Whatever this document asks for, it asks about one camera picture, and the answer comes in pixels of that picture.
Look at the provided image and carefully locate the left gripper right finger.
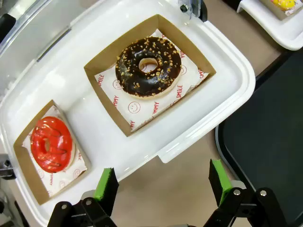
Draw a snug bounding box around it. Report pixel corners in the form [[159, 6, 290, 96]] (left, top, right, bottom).
[[203, 158, 288, 227]]

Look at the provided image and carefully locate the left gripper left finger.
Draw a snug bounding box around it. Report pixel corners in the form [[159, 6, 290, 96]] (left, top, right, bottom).
[[47, 167, 119, 227]]

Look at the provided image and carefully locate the white donut display tray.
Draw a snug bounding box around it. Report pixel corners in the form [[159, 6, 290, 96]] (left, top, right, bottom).
[[236, 0, 303, 51], [0, 0, 257, 227]]

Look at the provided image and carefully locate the black serving tray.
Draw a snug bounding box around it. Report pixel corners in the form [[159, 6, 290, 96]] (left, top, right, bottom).
[[214, 51, 303, 225]]

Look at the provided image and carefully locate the red glazed donut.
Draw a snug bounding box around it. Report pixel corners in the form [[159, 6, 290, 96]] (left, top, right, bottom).
[[30, 115, 76, 173]]

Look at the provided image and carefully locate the chocolate nut donut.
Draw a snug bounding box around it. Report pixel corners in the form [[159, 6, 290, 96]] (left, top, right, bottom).
[[115, 36, 182, 100]]

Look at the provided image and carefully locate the yellow glazed donut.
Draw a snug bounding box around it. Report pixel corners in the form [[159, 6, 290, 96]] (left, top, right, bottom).
[[271, 0, 298, 11]]

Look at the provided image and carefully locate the white printed paper liner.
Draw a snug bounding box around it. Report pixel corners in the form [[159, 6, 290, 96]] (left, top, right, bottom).
[[94, 29, 209, 131], [22, 105, 88, 197]]

